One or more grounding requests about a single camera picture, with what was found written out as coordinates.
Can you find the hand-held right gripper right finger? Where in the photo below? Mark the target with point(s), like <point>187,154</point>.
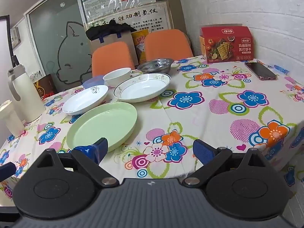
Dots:
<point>201,150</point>

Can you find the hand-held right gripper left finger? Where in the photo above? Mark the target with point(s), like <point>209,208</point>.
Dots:
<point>101,147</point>

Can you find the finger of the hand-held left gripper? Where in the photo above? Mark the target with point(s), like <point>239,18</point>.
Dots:
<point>7,171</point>

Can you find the white bowl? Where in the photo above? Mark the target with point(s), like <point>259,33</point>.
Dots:
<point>116,76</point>

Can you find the light green plate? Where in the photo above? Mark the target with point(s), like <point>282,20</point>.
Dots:
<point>102,125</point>

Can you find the floral printed tablecloth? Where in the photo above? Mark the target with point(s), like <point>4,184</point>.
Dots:
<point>190,114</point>

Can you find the small white printed plate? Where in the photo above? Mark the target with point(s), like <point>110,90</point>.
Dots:
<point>83,101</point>

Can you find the white tumbler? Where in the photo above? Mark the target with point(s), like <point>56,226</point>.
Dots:
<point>10,121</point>

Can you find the translucent blue bowl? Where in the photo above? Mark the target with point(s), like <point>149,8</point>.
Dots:
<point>92,82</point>

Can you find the large white floral-rim plate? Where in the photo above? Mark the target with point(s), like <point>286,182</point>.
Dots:
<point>140,90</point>

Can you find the white thermos jug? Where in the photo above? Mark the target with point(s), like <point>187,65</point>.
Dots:
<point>26,99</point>

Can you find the brown gift bag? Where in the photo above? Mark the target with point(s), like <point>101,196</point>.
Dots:
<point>45,87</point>

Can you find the orange chair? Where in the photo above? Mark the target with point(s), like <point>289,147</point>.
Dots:
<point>111,59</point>
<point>166,45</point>

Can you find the stainless steel bowl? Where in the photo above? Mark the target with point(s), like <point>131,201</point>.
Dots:
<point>154,65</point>

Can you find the smartphone in pink case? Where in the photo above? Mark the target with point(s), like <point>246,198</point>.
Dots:
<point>260,70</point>

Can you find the red cracker box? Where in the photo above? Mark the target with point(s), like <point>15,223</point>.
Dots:
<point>225,45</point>

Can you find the yellow snack packet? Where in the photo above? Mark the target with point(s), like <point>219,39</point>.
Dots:
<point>140,45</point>

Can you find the black cloth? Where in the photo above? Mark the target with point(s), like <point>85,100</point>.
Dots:
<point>106,29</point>

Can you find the glass panel with cat drawing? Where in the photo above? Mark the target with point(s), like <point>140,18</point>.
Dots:
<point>52,28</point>

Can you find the framed text poster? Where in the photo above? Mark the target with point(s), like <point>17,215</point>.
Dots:
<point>147,16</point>

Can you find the black framed board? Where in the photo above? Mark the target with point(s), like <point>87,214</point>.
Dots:
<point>5,30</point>

